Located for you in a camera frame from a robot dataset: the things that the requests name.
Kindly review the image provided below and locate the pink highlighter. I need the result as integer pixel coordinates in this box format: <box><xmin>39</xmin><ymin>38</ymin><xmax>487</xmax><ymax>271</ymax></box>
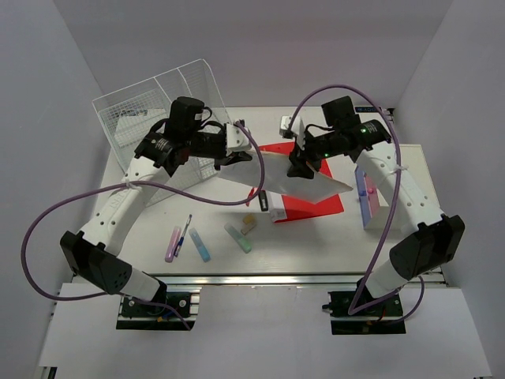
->
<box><xmin>165</xmin><ymin>226</ymin><xmax>181</xmax><ymax>263</ymax></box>

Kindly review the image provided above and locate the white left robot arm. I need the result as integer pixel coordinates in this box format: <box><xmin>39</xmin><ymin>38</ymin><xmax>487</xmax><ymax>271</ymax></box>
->
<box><xmin>60</xmin><ymin>96</ymin><xmax>252</xmax><ymax>315</ymax></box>

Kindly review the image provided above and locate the red plastic folder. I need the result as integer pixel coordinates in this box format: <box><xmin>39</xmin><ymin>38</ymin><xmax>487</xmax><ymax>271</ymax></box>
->
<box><xmin>260</xmin><ymin>142</ymin><xmax>344</xmax><ymax>223</ymax></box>

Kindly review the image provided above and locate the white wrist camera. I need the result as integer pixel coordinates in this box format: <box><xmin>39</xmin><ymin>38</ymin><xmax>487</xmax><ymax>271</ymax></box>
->
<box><xmin>225</xmin><ymin>119</ymin><xmax>252</xmax><ymax>155</ymax></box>
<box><xmin>279</xmin><ymin>115</ymin><xmax>305</xmax><ymax>149</ymax></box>

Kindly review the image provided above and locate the red pen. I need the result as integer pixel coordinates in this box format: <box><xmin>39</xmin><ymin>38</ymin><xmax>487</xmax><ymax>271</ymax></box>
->
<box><xmin>245</xmin><ymin>187</ymin><xmax>256</xmax><ymax>207</ymax></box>

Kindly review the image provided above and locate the blue highlighter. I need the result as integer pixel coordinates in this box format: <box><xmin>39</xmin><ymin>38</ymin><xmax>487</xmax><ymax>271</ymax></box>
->
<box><xmin>189</xmin><ymin>228</ymin><xmax>211</xmax><ymax>262</ymax></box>

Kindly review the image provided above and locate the white drawer box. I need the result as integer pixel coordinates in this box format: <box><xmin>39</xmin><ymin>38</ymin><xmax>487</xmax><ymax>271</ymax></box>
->
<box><xmin>355</xmin><ymin>142</ymin><xmax>443</xmax><ymax>235</ymax></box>

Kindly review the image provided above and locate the grey eraser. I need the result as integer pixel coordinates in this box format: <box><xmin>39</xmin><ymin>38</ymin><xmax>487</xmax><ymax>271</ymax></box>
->
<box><xmin>241</xmin><ymin>221</ymin><xmax>257</xmax><ymax>235</ymax></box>

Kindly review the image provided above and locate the clear document sleeve with papers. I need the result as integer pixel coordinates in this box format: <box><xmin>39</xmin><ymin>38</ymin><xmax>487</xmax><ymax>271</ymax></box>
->
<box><xmin>218</xmin><ymin>150</ymin><xmax>353</xmax><ymax>204</ymax></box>

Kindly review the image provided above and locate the orange black highlighter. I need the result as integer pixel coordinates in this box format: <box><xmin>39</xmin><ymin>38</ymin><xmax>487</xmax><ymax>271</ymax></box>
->
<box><xmin>258</xmin><ymin>190</ymin><xmax>269</xmax><ymax>212</ymax></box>

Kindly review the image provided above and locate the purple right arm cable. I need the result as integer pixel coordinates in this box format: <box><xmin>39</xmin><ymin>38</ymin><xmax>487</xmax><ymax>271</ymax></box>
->
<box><xmin>291</xmin><ymin>84</ymin><xmax>426</xmax><ymax>327</ymax></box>

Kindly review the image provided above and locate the white wire file organizer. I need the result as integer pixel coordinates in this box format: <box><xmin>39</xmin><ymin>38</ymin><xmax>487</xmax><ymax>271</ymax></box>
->
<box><xmin>93</xmin><ymin>59</ymin><xmax>254</xmax><ymax>208</ymax></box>

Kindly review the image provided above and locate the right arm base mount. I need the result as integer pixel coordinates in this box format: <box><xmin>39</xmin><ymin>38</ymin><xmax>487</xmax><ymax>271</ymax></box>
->
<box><xmin>321</xmin><ymin>291</ymin><xmax>406</xmax><ymax>336</ymax></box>

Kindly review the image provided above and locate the small blue label plate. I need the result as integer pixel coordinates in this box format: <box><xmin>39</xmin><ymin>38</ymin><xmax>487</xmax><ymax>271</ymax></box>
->
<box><xmin>354</xmin><ymin>106</ymin><xmax>381</xmax><ymax>113</ymax></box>

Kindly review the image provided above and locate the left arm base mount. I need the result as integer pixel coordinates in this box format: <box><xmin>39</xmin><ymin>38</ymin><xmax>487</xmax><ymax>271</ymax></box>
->
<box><xmin>116</xmin><ymin>286</ymin><xmax>200</xmax><ymax>332</ymax></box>

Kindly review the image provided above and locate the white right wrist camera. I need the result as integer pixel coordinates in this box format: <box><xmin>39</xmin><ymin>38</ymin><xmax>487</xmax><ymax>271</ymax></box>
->
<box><xmin>279</xmin><ymin>115</ymin><xmax>305</xmax><ymax>149</ymax></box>

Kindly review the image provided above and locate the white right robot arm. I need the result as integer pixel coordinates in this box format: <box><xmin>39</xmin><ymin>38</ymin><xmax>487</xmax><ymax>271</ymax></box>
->
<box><xmin>279</xmin><ymin>96</ymin><xmax>465</xmax><ymax>315</ymax></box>

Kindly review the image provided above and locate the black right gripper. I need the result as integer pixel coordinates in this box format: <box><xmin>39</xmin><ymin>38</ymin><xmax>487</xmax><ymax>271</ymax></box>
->
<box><xmin>287</xmin><ymin>129</ymin><xmax>340</xmax><ymax>180</ymax></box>

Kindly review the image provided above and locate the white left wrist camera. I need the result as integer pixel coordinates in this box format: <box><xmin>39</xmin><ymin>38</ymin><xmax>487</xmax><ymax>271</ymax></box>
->
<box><xmin>225</xmin><ymin>119</ymin><xmax>252</xmax><ymax>155</ymax></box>

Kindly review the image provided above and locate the blue ballpoint pen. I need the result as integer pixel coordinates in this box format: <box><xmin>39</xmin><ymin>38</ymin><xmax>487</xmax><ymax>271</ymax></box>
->
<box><xmin>174</xmin><ymin>214</ymin><xmax>193</xmax><ymax>257</ymax></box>

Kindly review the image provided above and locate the green highlighter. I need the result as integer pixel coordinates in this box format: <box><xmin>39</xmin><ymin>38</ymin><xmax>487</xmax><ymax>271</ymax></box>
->
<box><xmin>224</xmin><ymin>223</ymin><xmax>252</xmax><ymax>253</ymax></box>

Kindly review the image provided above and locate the aluminium table rail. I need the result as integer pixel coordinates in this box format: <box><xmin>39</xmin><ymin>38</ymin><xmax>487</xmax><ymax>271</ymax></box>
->
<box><xmin>156</xmin><ymin>274</ymin><xmax>363</xmax><ymax>286</ymax></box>

